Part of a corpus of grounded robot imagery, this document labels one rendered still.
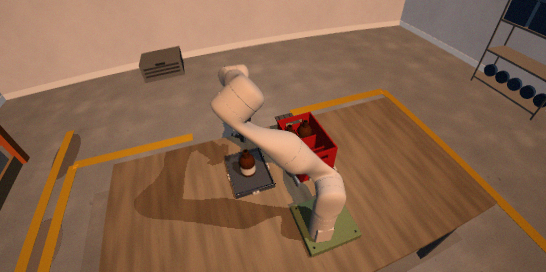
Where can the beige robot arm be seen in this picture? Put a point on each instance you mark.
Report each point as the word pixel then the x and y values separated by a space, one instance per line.
pixel 241 99

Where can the grey rectangular tray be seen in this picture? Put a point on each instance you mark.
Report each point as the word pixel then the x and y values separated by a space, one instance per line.
pixel 260 181

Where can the brown bottle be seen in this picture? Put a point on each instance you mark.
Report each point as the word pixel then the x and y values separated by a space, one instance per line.
pixel 305 130
pixel 247 164

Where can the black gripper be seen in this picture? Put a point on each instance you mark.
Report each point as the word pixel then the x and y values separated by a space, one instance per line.
pixel 237 135

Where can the red bottle crate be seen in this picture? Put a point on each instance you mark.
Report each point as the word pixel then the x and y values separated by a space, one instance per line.
pixel 320 142

